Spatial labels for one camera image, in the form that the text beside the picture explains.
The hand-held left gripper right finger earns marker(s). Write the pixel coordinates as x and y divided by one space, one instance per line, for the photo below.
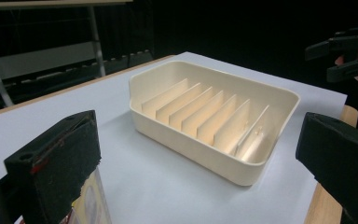
341 158

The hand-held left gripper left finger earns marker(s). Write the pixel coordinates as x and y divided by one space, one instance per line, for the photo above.
59 161

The clear plastic yellow packet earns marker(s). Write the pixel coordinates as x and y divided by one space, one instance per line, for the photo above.
90 202

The cream plastic divider rack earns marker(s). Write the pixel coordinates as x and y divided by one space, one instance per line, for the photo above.
211 124

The grey shelf board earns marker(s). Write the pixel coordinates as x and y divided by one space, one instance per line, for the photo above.
43 59

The grey metal stand frame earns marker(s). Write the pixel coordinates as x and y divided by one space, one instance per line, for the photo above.
97 46

